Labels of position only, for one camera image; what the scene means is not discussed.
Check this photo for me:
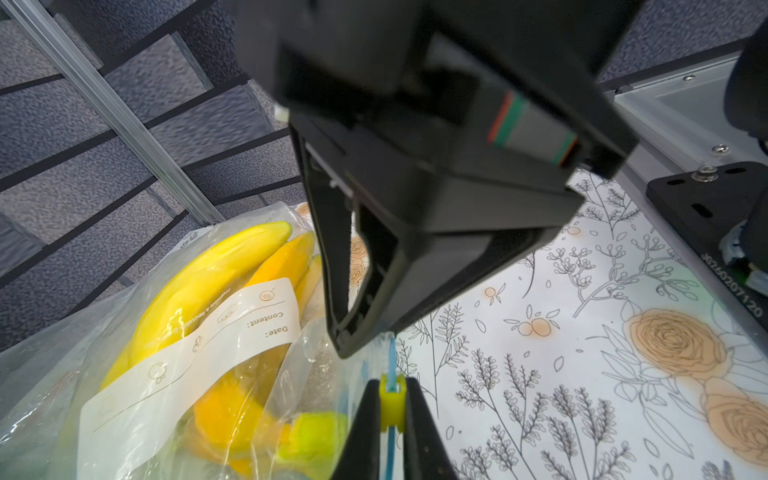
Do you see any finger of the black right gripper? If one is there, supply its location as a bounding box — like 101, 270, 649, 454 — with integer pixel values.
359, 227, 556, 347

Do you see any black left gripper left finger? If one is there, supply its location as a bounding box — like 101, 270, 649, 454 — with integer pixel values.
331, 380, 381, 480

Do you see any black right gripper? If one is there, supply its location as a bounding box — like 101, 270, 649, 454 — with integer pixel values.
233, 1, 641, 359

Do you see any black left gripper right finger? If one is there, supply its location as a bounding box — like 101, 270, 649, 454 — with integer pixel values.
403, 377, 457, 480

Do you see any yellow banana bunch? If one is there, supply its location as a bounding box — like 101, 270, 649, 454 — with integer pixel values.
76, 220, 349, 479

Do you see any clear zip-top bag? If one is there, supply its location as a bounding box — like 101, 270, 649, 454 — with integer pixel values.
1, 203, 395, 479

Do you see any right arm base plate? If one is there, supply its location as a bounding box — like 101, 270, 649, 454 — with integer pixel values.
646, 162, 767, 327

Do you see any aluminium front rail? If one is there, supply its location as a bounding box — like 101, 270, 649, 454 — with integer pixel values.
606, 52, 767, 213

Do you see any aluminium frame post right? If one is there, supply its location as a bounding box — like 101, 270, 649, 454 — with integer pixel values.
1, 0, 225, 225

